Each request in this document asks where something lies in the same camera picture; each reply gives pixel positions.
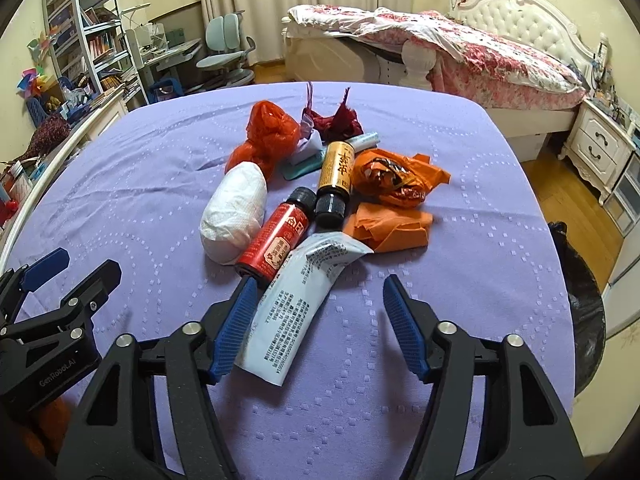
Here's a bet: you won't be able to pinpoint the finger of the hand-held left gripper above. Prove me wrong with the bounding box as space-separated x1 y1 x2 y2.
0 248 70 322
0 260 122 347

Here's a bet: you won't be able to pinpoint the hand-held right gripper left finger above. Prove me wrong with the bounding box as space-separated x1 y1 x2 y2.
56 276 261 480

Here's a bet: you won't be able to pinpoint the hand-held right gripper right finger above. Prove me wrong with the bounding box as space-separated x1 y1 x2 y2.
382 275 591 480

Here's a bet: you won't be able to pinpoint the white printed plastic pouch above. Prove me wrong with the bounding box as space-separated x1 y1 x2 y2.
235 232 375 387

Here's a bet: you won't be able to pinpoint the red small bottle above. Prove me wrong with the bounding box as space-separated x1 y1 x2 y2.
235 186 317 291

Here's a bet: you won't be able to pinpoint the orange paper piece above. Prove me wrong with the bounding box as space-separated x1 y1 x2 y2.
342 202 434 252

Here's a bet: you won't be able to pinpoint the white tissue wad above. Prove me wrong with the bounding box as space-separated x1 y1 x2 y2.
200 161 269 265

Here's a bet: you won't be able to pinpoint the orange plastic bag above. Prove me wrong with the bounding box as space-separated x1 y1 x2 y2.
352 148 452 209

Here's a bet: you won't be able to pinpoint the gold small bottle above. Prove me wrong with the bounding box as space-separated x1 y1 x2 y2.
315 141 357 229

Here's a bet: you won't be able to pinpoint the black trash bag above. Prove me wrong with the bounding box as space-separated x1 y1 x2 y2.
547 221 607 399

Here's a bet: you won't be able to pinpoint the teal and white box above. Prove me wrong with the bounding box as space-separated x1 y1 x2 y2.
282 132 381 180

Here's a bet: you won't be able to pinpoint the red plastic bag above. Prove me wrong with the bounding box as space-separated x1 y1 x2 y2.
225 101 302 181

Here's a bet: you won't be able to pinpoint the orange cloth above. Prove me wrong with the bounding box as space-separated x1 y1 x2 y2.
20 397 72 463

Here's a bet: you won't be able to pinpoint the purple tablecloth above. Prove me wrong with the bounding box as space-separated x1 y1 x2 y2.
0 81 576 480

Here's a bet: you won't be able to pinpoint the dried purple flowers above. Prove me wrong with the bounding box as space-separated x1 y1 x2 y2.
24 114 72 159

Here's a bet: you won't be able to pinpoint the colourful pinwheel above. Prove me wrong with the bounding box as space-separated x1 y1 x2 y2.
16 35 57 97

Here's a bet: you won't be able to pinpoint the lilac crumpled cloth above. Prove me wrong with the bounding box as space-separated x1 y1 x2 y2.
287 115 326 166

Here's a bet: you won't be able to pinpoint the blue basket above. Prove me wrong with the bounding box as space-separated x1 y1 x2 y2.
149 80 184 107

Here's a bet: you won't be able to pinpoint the dark red ribbon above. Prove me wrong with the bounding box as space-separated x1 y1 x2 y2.
304 81 365 142

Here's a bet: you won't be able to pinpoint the white tall cabinet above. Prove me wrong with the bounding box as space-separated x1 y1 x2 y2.
600 247 640 352

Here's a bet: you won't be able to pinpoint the grey study desk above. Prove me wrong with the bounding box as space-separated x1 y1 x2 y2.
125 35 203 97

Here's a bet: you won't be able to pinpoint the white bookshelf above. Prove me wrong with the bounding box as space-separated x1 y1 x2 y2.
42 0 149 111

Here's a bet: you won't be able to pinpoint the white storage drawers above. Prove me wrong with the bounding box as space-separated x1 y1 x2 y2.
602 150 640 237

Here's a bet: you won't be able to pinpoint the white nightstand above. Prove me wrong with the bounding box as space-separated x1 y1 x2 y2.
559 97 639 206

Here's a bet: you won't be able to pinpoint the white desk lamp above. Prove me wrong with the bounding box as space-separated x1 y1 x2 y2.
121 3 152 37

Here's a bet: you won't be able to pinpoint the pink floral blanket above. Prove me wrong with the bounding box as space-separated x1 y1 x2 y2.
287 4 589 110

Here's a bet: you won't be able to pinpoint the pale green swivel chair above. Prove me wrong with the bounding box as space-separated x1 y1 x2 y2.
196 14 257 92

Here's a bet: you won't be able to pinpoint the cluster of small bedside items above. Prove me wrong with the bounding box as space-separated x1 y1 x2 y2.
590 34 640 128

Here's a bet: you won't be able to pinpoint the bed with floral quilt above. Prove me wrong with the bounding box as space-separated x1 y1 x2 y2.
282 0 597 162

